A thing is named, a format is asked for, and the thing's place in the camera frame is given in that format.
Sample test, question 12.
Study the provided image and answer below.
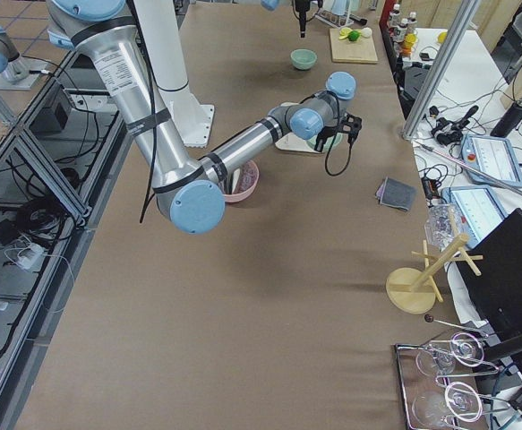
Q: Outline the metal glass rack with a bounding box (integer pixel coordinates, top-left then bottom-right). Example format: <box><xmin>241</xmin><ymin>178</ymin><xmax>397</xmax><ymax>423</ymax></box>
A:
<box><xmin>394</xmin><ymin>331</ymin><xmax>510</xmax><ymax>429</ymax></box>

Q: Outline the black water bottle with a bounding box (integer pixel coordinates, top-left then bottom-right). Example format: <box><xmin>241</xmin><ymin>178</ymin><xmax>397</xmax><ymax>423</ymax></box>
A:
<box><xmin>490</xmin><ymin>97</ymin><xmax>522</xmax><ymax>138</ymax></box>

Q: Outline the aluminium frame post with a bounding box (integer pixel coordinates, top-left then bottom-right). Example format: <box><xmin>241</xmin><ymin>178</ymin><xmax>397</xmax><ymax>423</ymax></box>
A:
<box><xmin>402</xmin><ymin>0</ymin><xmax>481</xmax><ymax>141</ymax></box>

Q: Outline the cream rectangular tray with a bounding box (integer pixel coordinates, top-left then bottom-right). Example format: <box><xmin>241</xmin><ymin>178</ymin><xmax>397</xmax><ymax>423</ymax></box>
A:
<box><xmin>274</xmin><ymin>101</ymin><xmax>329</xmax><ymax>154</ymax></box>

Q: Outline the pink patterned bowl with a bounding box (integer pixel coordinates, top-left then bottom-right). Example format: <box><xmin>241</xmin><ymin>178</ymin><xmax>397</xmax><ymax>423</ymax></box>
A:
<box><xmin>220</xmin><ymin>160</ymin><xmax>260</xmax><ymax>203</ymax></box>

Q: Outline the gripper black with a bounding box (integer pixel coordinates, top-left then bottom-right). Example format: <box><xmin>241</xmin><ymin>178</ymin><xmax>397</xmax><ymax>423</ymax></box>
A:
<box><xmin>292</xmin><ymin>0</ymin><xmax>311</xmax><ymax>39</ymax></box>

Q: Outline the black monitor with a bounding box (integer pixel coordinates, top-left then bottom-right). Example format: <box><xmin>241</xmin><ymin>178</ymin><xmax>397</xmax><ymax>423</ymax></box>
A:
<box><xmin>458</xmin><ymin>209</ymin><xmax>522</xmax><ymax>373</ymax></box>

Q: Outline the white garlic bulb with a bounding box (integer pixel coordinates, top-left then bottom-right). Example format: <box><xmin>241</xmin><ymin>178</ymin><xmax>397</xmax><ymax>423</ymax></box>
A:
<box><xmin>359</xmin><ymin>27</ymin><xmax>372</xmax><ymax>39</ymax></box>

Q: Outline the clear plastic cup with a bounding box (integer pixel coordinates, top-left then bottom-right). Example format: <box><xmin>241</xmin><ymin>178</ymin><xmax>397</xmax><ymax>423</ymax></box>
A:
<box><xmin>424</xmin><ymin>203</ymin><xmax>465</xmax><ymax>250</ymax></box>

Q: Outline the lime fruit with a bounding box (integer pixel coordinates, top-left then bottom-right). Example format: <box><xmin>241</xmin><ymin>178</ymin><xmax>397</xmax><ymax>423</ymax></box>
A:
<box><xmin>347</xmin><ymin>30</ymin><xmax>360</xmax><ymax>42</ymax></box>

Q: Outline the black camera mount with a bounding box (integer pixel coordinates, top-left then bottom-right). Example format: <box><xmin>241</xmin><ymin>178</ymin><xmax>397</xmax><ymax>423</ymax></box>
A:
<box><xmin>314</xmin><ymin>113</ymin><xmax>362</xmax><ymax>152</ymax></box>

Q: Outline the upper teach pendant tablet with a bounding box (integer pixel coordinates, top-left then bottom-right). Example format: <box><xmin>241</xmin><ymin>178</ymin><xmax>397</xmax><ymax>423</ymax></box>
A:
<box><xmin>461</xmin><ymin>134</ymin><xmax>522</xmax><ymax>188</ymax></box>

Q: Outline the lemon slice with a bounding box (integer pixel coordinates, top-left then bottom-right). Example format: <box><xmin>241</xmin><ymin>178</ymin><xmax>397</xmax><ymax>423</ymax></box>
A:
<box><xmin>338</xmin><ymin>28</ymin><xmax>353</xmax><ymax>40</ymax></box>

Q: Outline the teach pendant tablet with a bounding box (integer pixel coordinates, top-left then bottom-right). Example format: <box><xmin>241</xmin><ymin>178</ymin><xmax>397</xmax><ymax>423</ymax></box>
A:
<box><xmin>461</xmin><ymin>134</ymin><xmax>522</xmax><ymax>188</ymax></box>
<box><xmin>441</xmin><ymin>185</ymin><xmax>508</xmax><ymax>248</ymax></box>

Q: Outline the upper wine glass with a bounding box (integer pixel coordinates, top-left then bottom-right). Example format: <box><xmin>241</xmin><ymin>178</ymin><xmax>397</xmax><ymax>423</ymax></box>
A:
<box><xmin>415</xmin><ymin>332</ymin><xmax>483</xmax><ymax>376</ymax></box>

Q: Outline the lower wine glass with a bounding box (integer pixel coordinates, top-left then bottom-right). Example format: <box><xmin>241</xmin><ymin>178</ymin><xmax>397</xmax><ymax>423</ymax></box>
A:
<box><xmin>412</xmin><ymin>382</ymin><xmax>483</xmax><ymax>429</ymax></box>

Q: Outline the grey folded cloth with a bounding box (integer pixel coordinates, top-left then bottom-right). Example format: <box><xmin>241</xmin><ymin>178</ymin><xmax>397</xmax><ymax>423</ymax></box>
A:
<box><xmin>375</xmin><ymin>177</ymin><xmax>417</xmax><ymax>211</ymax></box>

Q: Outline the wooden mug tree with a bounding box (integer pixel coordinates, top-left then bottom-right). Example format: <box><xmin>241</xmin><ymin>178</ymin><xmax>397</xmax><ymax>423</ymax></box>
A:
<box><xmin>385</xmin><ymin>217</ymin><xmax>483</xmax><ymax>314</ymax></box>

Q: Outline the wine glass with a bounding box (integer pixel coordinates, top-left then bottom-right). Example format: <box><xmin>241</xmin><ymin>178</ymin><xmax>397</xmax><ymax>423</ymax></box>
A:
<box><xmin>412</xmin><ymin>382</ymin><xmax>483</xmax><ymax>429</ymax></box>
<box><xmin>415</xmin><ymin>332</ymin><xmax>483</xmax><ymax>376</ymax></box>

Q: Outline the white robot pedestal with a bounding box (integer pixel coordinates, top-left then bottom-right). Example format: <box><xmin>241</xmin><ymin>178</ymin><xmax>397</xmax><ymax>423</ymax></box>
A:
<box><xmin>133</xmin><ymin>0</ymin><xmax>215</xmax><ymax>148</ymax></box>

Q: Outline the green bowl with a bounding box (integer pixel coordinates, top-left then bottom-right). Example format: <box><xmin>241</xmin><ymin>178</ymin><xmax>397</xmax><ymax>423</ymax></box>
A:
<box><xmin>290</xmin><ymin>48</ymin><xmax>318</xmax><ymax>71</ymax></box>
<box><xmin>306</xmin><ymin>133</ymin><xmax>343</xmax><ymax>152</ymax></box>

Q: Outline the wooden cutting board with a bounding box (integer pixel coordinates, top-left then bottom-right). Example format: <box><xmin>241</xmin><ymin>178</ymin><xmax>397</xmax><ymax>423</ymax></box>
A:
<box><xmin>329</xmin><ymin>29</ymin><xmax>378</xmax><ymax>65</ymax></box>

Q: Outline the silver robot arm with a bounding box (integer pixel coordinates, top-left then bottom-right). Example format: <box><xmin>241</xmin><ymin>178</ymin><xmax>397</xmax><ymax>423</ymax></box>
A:
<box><xmin>47</xmin><ymin>1</ymin><xmax>361</xmax><ymax>234</ymax></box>

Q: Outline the white dish rack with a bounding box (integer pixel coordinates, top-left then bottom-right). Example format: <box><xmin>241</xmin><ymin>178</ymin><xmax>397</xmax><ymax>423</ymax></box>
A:
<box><xmin>315</xmin><ymin>0</ymin><xmax>367</xmax><ymax>28</ymax></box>

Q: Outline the lower teach pendant tablet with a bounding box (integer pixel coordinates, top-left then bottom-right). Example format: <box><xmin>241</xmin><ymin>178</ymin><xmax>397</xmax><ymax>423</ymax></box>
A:
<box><xmin>441</xmin><ymin>185</ymin><xmax>508</xmax><ymax>248</ymax></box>

